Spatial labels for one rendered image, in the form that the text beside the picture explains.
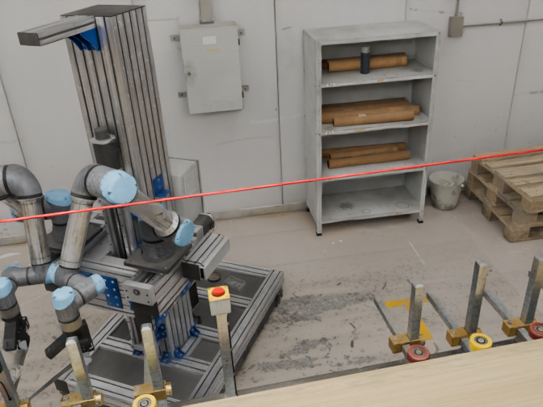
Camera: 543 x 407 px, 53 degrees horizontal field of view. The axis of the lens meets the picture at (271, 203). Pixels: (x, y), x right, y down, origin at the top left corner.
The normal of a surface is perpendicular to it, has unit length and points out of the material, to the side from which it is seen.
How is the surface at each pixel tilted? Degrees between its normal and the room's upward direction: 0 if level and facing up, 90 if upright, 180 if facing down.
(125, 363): 0
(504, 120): 90
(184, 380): 0
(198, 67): 90
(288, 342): 0
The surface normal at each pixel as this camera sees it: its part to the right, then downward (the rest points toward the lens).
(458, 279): -0.04, -0.87
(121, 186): 0.76, 0.18
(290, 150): 0.15, 0.47
